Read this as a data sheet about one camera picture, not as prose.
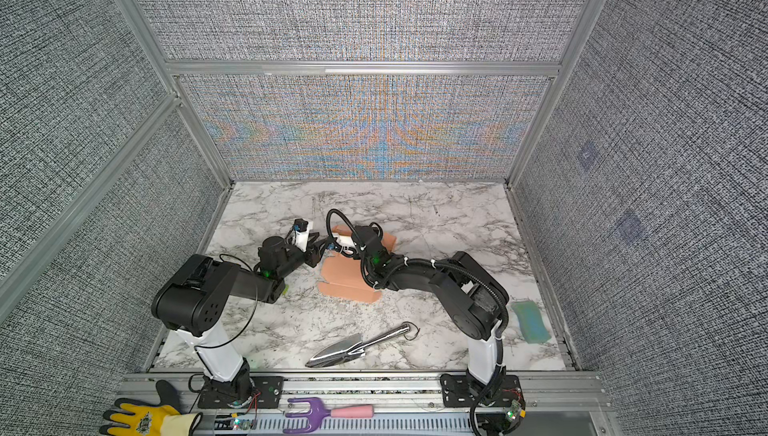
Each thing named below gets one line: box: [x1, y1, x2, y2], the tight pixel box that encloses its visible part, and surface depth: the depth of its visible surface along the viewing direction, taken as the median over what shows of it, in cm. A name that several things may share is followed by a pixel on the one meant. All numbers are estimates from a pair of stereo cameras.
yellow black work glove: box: [99, 380, 203, 436], surface depth 69 cm
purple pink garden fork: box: [283, 397, 374, 434], surface depth 72 cm
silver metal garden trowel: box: [305, 321, 420, 369], surface depth 81 cm
